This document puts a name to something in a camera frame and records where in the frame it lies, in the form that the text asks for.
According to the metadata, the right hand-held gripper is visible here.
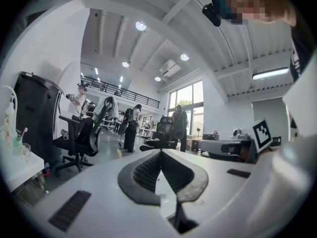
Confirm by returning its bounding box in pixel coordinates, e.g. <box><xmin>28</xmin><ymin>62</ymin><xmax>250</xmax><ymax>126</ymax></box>
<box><xmin>198</xmin><ymin>118</ymin><xmax>273</xmax><ymax>163</ymax></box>

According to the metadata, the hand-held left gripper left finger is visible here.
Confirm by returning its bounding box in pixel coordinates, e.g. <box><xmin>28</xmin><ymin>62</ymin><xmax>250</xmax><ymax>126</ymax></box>
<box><xmin>27</xmin><ymin>149</ymin><xmax>178</xmax><ymax>238</ymax></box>

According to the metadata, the person's black shirt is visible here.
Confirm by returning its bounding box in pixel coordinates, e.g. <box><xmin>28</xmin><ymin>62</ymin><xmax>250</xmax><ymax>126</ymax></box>
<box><xmin>289</xmin><ymin>23</ymin><xmax>317</xmax><ymax>84</ymax></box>

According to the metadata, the tube ceiling light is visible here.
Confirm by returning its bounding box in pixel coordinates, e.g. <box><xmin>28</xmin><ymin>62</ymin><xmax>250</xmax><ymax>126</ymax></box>
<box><xmin>252</xmin><ymin>67</ymin><xmax>290</xmax><ymax>80</ymax></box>

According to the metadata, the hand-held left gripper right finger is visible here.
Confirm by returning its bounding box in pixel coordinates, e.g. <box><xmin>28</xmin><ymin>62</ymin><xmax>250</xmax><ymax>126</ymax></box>
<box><xmin>161</xmin><ymin>149</ymin><xmax>256</xmax><ymax>234</ymax></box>

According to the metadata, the clear glass beaker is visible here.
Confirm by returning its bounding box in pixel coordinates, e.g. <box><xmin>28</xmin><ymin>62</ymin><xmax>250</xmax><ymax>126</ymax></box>
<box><xmin>21</xmin><ymin>142</ymin><xmax>32</xmax><ymax>158</ymax></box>

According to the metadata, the white table with clutter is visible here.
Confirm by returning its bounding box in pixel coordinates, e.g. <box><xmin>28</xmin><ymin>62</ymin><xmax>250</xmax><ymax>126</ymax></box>
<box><xmin>0</xmin><ymin>150</ymin><xmax>45</xmax><ymax>193</ymax></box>

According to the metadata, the black mezzanine railing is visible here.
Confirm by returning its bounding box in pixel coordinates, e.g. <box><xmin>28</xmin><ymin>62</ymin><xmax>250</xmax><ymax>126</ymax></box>
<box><xmin>80</xmin><ymin>75</ymin><xmax>161</xmax><ymax>109</ymax></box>

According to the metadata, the ceiling air conditioner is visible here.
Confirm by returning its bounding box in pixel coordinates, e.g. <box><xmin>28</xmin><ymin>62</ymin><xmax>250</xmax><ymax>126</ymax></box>
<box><xmin>158</xmin><ymin>59</ymin><xmax>181</xmax><ymax>77</ymax></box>

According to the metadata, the large window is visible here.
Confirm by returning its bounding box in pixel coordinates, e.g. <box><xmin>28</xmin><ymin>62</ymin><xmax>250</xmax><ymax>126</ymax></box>
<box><xmin>169</xmin><ymin>80</ymin><xmax>204</xmax><ymax>136</ymax></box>

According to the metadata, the person's head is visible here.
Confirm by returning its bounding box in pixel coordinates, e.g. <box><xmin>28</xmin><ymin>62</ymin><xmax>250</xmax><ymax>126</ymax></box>
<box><xmin>211</xmin><ymin>0</ymin><xmax>297</xmax><ymax>26</ymax></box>

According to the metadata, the white bottle with tube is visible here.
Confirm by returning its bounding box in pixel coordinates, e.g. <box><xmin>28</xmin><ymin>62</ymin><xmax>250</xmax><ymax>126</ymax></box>
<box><xmin>0</xmin><ymin>85</ymin><xmax>18</xmax><ymax>133</ymax></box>

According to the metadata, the standing fan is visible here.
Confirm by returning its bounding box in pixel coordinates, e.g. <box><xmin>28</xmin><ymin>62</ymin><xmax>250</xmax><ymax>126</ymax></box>
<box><xmin>195</xmin><ymin>122</ymin><xmax>204</xmax><ymax>141</ymax></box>

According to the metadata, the white cloth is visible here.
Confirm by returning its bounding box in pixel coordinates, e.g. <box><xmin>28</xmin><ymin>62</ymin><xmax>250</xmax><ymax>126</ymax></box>
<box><xmin>93</xmin><ymin>96</ymin><xmax>120</xmax><ymax>120</ymax></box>

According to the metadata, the black head-mounted camera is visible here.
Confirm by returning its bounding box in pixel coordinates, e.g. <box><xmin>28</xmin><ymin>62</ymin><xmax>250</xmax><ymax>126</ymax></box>
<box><xmin>202</xmin><ymin>3</ymin><xmax>221</xmax><ymax>27</ymax></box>

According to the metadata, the black mesh office chair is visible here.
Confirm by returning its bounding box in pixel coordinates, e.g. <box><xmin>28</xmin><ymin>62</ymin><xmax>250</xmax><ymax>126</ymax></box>
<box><xmin>140</xmin><ymin>116</ymin><xmax>178</xmax><ymax>152</ymax></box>
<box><xmin>52</xmin><ymin>97</ymin><xmax>117</xmax><ymax>177</ymax></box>

